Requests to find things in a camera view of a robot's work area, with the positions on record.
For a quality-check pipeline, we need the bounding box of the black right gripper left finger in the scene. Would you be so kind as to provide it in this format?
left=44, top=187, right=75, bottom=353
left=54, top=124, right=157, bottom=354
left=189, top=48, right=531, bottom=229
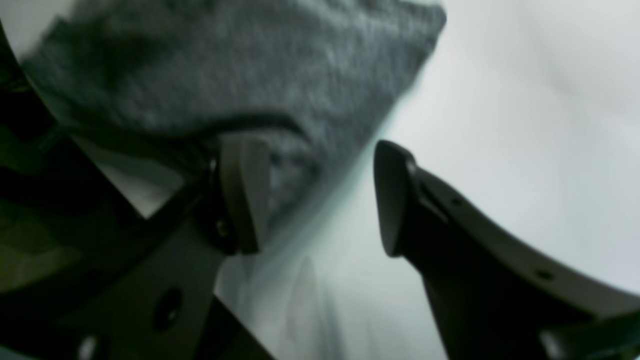
left=1, top=137, right=270, bottom=360

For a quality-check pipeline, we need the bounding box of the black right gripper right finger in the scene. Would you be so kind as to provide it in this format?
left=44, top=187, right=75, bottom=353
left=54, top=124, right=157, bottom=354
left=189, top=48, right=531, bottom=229
left=374, top=140, right=640, bottom=360

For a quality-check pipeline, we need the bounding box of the grey t-shirt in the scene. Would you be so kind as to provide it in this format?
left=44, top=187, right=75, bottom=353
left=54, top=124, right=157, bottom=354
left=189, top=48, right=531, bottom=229
left=20, top=0, right=447, bottom=228

